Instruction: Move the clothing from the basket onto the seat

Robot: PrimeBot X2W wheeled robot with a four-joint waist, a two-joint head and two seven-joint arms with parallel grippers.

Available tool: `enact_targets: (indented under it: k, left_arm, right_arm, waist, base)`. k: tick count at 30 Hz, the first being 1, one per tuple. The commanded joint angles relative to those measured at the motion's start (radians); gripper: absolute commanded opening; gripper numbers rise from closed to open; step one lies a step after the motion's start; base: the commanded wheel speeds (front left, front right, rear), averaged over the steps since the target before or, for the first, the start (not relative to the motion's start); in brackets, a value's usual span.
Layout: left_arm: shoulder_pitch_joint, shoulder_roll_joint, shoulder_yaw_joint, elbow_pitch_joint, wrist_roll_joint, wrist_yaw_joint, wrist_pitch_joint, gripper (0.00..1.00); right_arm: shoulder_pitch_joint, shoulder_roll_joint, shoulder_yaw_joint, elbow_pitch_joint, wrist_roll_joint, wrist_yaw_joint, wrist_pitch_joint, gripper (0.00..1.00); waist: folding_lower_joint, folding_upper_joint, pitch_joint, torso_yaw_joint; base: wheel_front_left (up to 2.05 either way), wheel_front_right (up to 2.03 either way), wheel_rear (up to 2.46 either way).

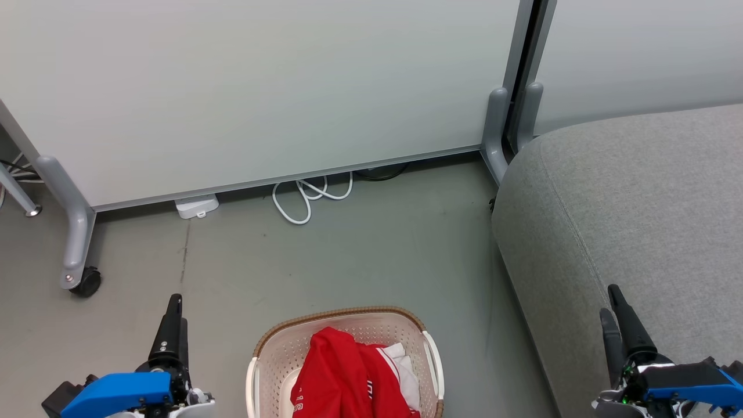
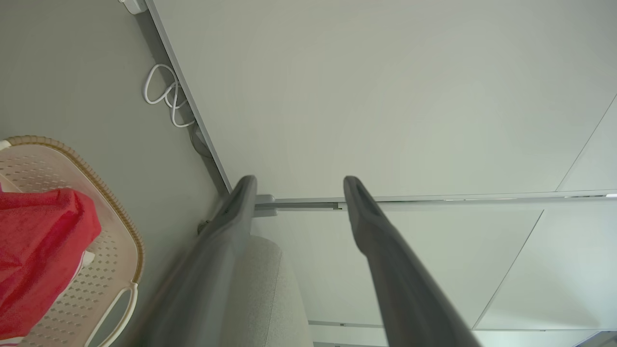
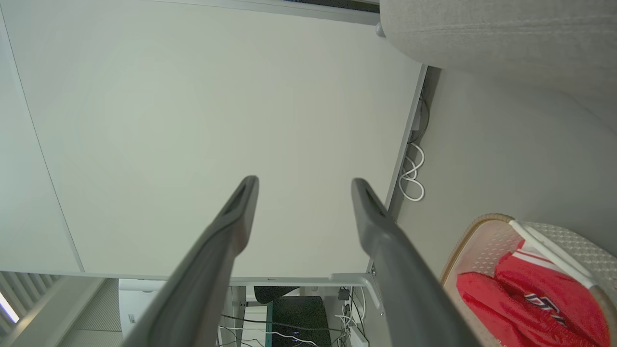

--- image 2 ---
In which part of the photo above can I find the red cloth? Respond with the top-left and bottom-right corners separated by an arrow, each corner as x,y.
0,187 -> 103,340

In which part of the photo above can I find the white coiled cable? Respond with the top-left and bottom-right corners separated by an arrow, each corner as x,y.
143,64 -> 196,128

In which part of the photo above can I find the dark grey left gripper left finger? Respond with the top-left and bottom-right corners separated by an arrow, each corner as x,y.
140,175 -> 258,347

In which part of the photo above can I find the beige perforated plastic laundry basket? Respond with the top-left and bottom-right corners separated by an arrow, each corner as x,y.
0,136 -> 145,347

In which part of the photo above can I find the white partition panel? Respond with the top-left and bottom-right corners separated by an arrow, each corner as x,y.
251,190 -> 617,347
145,0 -> 617,203

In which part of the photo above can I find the light grey fabric cushion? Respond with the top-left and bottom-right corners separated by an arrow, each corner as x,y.
227,235 -> 315,347

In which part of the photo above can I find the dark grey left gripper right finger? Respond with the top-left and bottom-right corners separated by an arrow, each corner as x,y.
343,175 -> 483,347

